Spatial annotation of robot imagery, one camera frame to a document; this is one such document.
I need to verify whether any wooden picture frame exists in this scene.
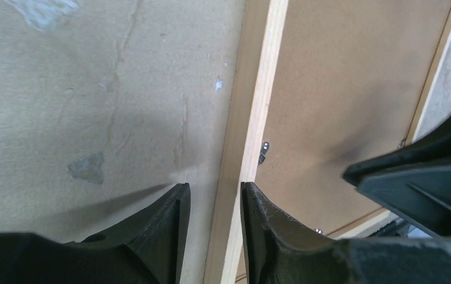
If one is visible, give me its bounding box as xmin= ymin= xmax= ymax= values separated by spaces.
xmin=204 ymin=1 xmax=451 ymax=283

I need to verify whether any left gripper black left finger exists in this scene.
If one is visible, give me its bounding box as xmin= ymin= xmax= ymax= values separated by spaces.
xmin=0 ymin=183 xmax=191 ymax=283

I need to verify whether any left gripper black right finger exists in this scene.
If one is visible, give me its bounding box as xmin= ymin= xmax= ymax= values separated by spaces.
xmin=240 ymin=182 xmax=451 ymax=283

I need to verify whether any brown frame backing board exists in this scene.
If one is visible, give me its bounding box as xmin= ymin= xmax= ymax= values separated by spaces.
xmin=255 ymin=1 xmax=451 ymax=238

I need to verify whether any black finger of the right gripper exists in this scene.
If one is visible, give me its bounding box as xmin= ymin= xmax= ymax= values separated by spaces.
xmin=342 ymin=115 xmax=451 ymax=237

